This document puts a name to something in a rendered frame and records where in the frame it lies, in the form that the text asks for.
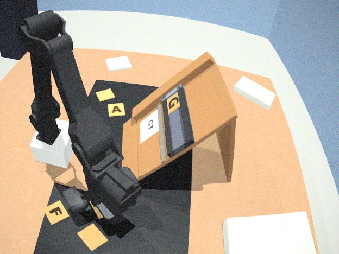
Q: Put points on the tan wooden inclined board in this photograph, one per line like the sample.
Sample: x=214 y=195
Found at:
x=205 y=108

